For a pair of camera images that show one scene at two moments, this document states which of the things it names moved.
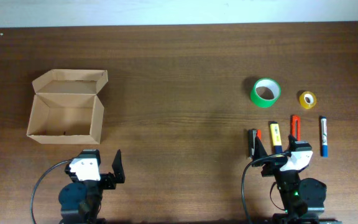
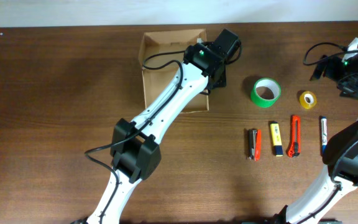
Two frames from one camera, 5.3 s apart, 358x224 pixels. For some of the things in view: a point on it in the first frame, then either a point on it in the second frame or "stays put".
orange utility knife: x=296 y=126 stays put
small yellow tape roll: x=304 y=103 stays put
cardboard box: x=68 y=108 to x=155 y=81
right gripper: x=273 y=163 to x=354 y=89
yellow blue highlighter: x=276 y=137 stays put
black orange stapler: x=253 y=134 stays put
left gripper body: x=107 y=180 to x=221 y=80
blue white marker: x=325 y=147 stays put
